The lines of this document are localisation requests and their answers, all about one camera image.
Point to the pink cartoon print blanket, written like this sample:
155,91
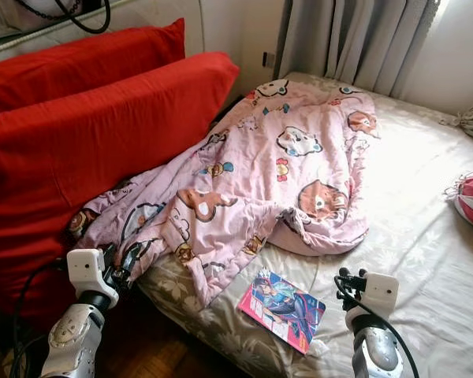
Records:
276,165

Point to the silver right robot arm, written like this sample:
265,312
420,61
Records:
374,354

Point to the colourful comic book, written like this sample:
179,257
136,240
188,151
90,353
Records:
280,311

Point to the large red cushion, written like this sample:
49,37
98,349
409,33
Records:
79,157
79,67

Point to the grey pleated curtain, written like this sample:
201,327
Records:
347,39

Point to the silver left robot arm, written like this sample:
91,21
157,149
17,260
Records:
71,342

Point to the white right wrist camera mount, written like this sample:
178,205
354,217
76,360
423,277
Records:
378,293

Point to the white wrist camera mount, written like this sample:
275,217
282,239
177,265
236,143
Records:
87,272
378,293

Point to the white window ledge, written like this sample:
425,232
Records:
47,35

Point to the bed with beige floral sheet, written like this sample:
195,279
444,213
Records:
410,205

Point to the red white blue shield pillow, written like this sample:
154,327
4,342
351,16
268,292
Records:
471,198

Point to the dark wall outlet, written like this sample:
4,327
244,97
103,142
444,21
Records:
268,59

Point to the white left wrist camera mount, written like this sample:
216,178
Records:
87,272

